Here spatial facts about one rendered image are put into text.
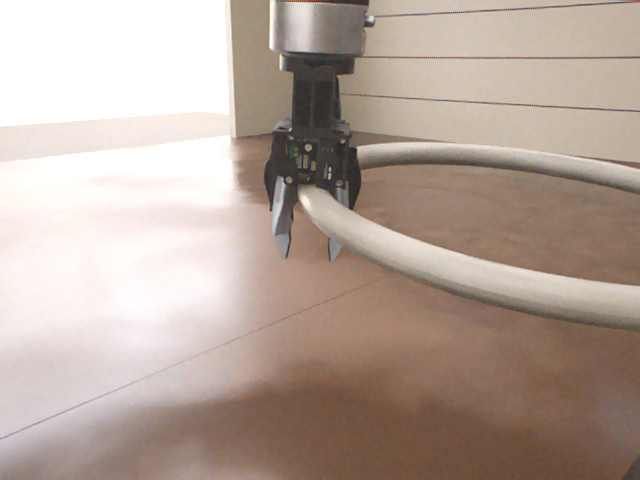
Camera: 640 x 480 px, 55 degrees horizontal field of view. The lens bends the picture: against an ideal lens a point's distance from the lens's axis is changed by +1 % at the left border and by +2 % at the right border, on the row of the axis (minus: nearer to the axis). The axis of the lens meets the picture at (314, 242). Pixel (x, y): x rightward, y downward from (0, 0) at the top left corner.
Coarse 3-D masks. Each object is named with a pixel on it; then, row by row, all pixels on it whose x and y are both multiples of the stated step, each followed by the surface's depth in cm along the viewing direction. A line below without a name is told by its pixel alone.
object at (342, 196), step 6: (348, 186) 63; (330, 192) 63; (336, 192) 61; (342, 192) 63; (348, 192) 63; (336, 198) 61; (342, 198) 63; (348, 198) 63; (348, 204) 63; (330, 240) 65; (330, 246) 65; (336, 246) 65; (342, 246) 65; (330, 252) 65; (336, 252) 65; (330, 258) 66
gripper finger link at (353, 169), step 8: (352, 152) 62; (352, 160) 62; (352, 168) 62; (352, 176) 62; (360, 176) 62; (352, 184) 63; (360, 184) 63; (352, 192) 63; (352, 200) 64; (352, 208) 64
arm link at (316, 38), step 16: (272, 16) 54; (288, 16) 53; (304, 16) 52; (320, 16) 52; (336, 16) 52; (352, 16) 53; (368, 16) 56; (272, 32) 55; (288, 32) 53; (304, 32) 52; (320, 32) 52; (336, 32) 52; (352, 32) 53; (272, 48) 55; (288, 48) 53; (304, 48) 53; (320, 48) 53; (336, 48) 53; (352, 48) 54
